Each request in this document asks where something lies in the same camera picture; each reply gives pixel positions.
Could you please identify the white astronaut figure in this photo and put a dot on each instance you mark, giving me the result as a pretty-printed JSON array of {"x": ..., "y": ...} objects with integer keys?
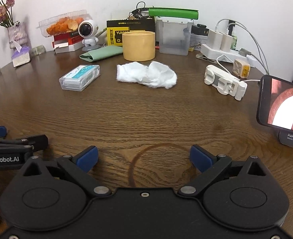
[{"x": 88, "y": 31}]

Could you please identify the clear pack of wipes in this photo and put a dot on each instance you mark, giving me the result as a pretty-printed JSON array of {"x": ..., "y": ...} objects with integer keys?
[{"x": 79, "y": 78}]

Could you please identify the white flat box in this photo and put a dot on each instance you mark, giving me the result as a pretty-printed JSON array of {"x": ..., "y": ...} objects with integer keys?
[{"x": 69, "y": 47}]

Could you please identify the black wall socket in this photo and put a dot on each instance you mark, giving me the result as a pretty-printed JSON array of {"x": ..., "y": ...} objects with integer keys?
[{"x": 232, "y": 22}]

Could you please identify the clear plastic container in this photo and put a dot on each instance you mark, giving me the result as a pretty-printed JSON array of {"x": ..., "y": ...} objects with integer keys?
[{"x": 173, "y": 38}]

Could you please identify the black yellow carton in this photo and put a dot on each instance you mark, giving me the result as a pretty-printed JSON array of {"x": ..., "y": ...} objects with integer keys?
[{"x": 126, "y": 25}]

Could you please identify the white yellow cube adapter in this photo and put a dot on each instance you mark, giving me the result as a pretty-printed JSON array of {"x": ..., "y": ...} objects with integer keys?
[{"x": 242, "y": 68}]

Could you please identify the yellow mug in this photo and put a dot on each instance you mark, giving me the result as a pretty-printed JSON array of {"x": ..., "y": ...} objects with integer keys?
[{"x": 139, "y": 47}]

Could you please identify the dark phone stand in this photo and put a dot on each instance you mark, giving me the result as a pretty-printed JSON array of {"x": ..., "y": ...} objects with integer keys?
[{"x": 292, "y": 138}]

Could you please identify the small black device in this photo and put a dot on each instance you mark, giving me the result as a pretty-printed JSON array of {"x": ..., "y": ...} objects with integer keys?
[{"x": 202, "y": 29}]

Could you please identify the purple tissue pack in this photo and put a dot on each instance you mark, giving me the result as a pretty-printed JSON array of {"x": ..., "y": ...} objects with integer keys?
[{"x": 22, "y": 57}]

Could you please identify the white tissue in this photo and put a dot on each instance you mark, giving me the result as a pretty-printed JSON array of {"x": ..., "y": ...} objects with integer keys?
[{"x": 146, "y": 76}]

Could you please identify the black smartphone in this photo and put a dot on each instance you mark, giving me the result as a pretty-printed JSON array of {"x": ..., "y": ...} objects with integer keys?
[{"x": 280, "y": 104}]

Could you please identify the small white charger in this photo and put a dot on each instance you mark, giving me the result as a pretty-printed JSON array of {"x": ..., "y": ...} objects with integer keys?
[{"x": 227, "y": 43}]

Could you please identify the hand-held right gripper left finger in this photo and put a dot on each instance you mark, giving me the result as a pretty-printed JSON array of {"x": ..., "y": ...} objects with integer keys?
[{"x": 88, "y": 161}]

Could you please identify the white folding phone holder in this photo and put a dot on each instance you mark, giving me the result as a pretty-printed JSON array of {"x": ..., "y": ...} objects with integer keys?
[{"x": 223, "y": 82}]

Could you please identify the white power strip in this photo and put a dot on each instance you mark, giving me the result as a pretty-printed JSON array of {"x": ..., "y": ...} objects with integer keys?
[{"x": 226, "y": 54}]

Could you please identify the green foam roll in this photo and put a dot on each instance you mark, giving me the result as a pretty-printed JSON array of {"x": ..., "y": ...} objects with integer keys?
[{"x": 173, "y": 13}]

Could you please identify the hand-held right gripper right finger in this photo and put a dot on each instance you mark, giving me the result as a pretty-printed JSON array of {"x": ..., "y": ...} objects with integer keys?
[{"x": 200, "y": 161}]

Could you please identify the purple white textured vase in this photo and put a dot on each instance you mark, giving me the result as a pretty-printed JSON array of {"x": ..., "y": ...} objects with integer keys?
[{"x": 18, "y": 33}]

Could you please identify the folded green cloth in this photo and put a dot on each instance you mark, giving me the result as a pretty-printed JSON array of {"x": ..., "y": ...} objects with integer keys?
[{"x": 101, "y": 53}]

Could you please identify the clear clamshell with orange peels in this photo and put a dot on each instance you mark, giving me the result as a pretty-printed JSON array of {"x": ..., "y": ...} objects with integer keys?
[{"x": 62, "y": 25}]

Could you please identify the red flat box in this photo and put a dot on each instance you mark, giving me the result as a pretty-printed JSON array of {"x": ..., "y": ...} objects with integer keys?
[{"x": 66, "y": 39}]

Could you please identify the large white charger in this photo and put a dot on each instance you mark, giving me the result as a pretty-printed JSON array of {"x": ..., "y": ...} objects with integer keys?
[{"x": 215, "y": 41}]

